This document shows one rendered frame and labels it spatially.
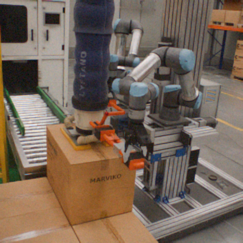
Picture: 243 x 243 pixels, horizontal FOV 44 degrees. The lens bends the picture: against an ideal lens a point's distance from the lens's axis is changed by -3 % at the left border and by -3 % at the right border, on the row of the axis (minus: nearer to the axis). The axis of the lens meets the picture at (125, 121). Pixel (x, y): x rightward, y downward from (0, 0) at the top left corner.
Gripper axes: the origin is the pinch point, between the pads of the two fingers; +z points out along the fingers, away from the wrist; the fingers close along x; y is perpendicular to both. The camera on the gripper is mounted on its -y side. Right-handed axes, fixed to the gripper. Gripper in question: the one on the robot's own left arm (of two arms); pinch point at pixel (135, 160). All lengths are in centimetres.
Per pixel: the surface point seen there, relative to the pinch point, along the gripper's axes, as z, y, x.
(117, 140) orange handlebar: -0.7, 21.5, -0.9
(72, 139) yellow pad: 10, 55, 13
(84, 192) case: 32.0, 28.3, 14.0
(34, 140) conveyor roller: 52, 155, 19
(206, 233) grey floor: 107, 41, -101
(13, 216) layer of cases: 53, 48, 52
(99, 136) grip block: 0.8, 32.3, 4.8
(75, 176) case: 20.1, 28.3, 19.4
